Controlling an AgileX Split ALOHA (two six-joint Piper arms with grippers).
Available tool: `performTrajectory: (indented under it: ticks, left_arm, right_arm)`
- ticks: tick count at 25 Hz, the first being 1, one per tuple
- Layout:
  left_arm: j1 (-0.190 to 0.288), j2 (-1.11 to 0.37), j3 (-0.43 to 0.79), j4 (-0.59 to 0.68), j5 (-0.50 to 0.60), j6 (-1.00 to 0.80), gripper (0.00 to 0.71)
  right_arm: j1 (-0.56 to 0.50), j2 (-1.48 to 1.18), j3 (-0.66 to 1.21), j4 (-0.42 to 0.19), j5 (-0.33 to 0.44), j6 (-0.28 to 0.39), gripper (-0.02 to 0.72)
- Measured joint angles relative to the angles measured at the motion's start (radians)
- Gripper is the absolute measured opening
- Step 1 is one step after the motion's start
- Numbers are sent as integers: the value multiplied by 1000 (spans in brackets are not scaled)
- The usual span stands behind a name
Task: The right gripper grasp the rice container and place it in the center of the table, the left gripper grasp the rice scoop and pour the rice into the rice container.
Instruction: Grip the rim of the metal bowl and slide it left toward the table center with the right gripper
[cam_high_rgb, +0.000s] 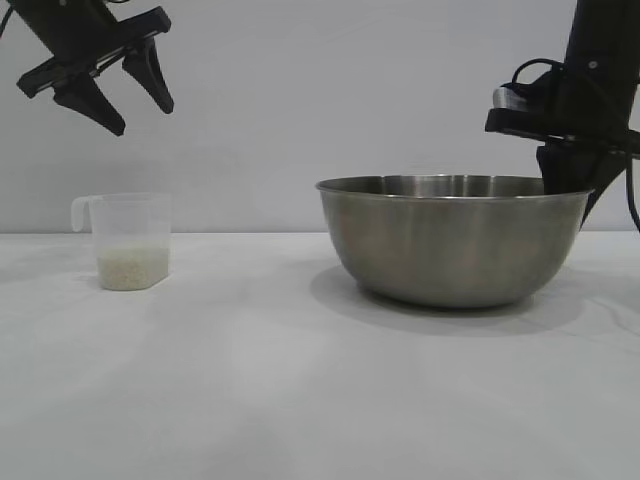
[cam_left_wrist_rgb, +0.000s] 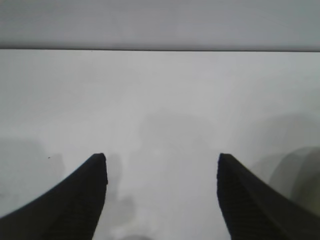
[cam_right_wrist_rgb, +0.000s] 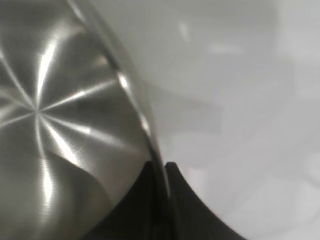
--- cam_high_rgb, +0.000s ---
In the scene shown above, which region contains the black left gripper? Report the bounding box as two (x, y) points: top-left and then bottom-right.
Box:
(9, 0), (175, 137)

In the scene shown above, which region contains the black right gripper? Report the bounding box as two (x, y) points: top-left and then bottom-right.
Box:
(484, 54), (640, 232)

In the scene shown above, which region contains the clear plastic measuring cup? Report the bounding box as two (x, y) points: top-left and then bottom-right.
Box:
(71, 192), (173, 291)

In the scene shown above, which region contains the stainless steel mixing bowl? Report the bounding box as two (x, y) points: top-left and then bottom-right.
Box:
(314, 173), (596, 309)

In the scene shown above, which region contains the white uncooked rice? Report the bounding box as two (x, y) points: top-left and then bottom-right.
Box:
(98, 247), (171, 291)

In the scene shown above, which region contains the wrist camera with silver housing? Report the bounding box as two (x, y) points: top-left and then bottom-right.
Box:
(492, 67), (569, 115)

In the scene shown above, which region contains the looped black camera cable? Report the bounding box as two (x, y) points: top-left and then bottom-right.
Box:
(509, 57), (569, 101)

